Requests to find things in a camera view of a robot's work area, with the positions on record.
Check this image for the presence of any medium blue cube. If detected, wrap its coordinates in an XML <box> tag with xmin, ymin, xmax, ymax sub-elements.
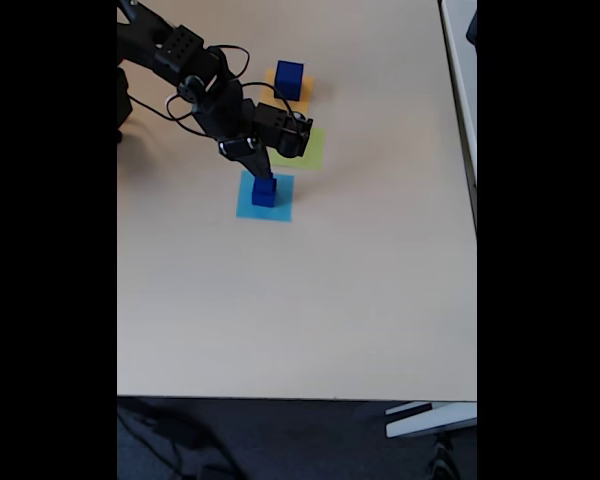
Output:
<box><xmin>251</xmin><ymin>180</ymin><xmax>278</xmax><ymax>207</ymax></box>

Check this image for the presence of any large blue cube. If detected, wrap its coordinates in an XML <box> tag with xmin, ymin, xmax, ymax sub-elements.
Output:
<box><xmin>273</xmin><ymin>60</ymin><xmax>305</xmax><ymax>102</ymax></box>

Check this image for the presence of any light blue paper square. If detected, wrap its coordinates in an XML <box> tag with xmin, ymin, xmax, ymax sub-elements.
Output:
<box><xmin>234</xmin><ymin>169</ymin><xmax>295</xmax><ymax>224</ymax></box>

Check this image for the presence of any green paper square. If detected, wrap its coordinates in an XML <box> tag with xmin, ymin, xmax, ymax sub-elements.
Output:
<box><xmin>268</xmin><ymin>127</ymin><xmax>327</xmax><ymax>172</ymax></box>

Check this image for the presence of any orange paper square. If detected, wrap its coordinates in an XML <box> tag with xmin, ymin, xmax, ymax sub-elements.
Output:
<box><xmin>258</xmin><ymin>69</ymin><xmax>315</xmax><ymax>116</ymax></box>

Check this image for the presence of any white table foot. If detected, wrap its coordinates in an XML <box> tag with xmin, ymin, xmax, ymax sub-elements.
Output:
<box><xmin>384</xmin><ymin>401</ymin><xmax>478</xmax><ymax>440</ymax></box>

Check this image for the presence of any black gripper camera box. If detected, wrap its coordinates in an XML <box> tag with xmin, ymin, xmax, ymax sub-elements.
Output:
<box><xmin>252</xmin><ymin>101</ymin><xmax>314</xmax><ymax>159</ymax></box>

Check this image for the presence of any black camera cable loop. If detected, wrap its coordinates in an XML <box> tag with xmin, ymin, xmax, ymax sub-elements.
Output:
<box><xmin>207</xmin><ymin>44</ymin><xmax>299</xmax><ymax>121</ymax></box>

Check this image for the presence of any long thin black cable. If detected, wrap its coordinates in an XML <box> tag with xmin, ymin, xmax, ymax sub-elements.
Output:
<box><xmin>128</xmin><ymin>92</ymin><xmax>219</xmax><ymax>140</ymax></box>

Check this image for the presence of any black floor cable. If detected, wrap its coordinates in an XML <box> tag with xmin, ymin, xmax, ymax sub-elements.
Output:
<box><xmin>117</xmin><ymin>399</ymin><xmax>241</xmax><ymax>480</ymax></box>
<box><xmin>427</xmin><ymin>432</ymin><xmax>464</xmax><ymax>480</ymax></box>

